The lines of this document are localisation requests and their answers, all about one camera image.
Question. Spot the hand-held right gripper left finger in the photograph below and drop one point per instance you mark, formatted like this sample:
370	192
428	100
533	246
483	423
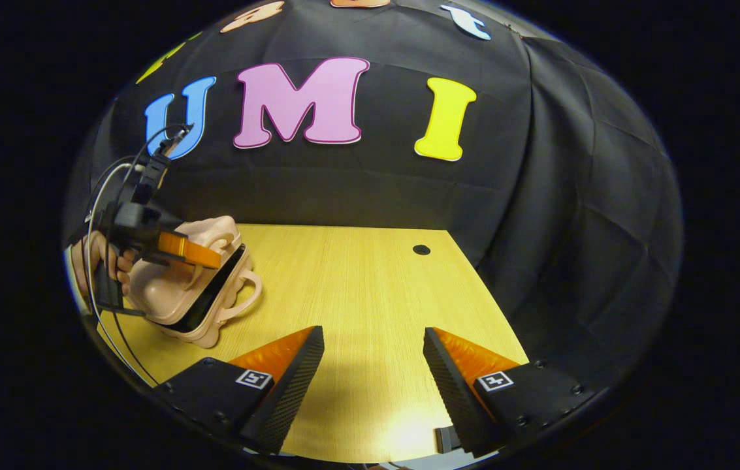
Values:
288	391

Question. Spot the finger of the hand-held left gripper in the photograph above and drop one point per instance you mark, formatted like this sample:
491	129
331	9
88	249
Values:
187	248

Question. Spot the beige suitcase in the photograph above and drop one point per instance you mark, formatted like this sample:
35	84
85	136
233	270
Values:
167	294

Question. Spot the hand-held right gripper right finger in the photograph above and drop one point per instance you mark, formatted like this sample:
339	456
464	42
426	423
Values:
451	391

